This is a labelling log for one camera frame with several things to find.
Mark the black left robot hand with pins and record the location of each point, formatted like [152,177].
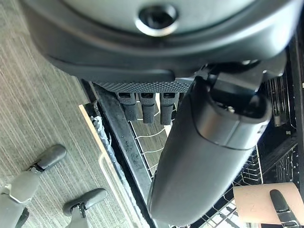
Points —
[133,47]

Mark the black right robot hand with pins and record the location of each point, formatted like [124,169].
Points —
[279,202]

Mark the beige dish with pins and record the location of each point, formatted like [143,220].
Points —
[251,202]

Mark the black dishwasher interior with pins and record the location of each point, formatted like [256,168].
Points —
[285,147]

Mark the dark robot foot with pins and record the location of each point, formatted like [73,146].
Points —
[51,156]
[88,199]

